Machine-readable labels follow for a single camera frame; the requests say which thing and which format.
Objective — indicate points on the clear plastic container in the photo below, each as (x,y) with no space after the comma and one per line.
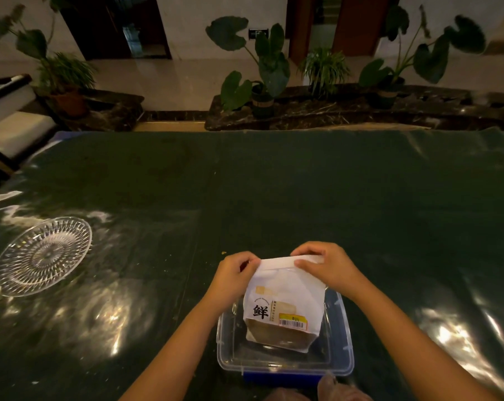
(335,350)

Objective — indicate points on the dark green table cover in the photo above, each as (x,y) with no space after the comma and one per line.
(318,192)

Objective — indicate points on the short dark marble ledge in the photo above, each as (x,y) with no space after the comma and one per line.
(114,110)

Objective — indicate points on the big-leaf plant in dark pot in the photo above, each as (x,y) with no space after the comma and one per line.
(272,70)

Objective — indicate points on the person's right hand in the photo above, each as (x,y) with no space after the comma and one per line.
(335,271)

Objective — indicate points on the clear glass plate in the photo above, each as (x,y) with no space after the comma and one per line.
(43,256)

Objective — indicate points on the person's left thumb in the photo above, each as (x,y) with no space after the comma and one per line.
(247,271)

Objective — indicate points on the blue container lid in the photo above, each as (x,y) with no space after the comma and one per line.
(277,377)

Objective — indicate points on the person's right forearm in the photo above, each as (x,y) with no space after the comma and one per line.
(410,346)

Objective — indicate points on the tall big-leaf plant in pot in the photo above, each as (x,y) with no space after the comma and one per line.
(431,58)

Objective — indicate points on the person's left hand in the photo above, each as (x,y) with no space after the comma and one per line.
(229,281)

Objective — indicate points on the spider plant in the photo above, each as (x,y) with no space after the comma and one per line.
(325,68)

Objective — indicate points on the white paper bag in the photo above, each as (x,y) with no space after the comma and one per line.
(277,306)

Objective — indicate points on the person's right thumb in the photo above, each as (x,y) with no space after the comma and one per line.
(307,268)

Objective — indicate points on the white cushioned chair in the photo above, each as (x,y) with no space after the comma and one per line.
(14,129)

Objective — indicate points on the long dark marble ledge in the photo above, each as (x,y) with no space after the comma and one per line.
(360,114)

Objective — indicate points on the grassy plant in terracotta pot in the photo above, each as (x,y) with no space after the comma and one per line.
(68,91)

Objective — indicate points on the big-leaf plant with thin stems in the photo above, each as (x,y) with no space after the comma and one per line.
(30,41)

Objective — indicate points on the black wall socket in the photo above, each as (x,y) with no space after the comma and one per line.
(259,33)

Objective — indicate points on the person's left forearm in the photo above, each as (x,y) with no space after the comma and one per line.
(181,350)

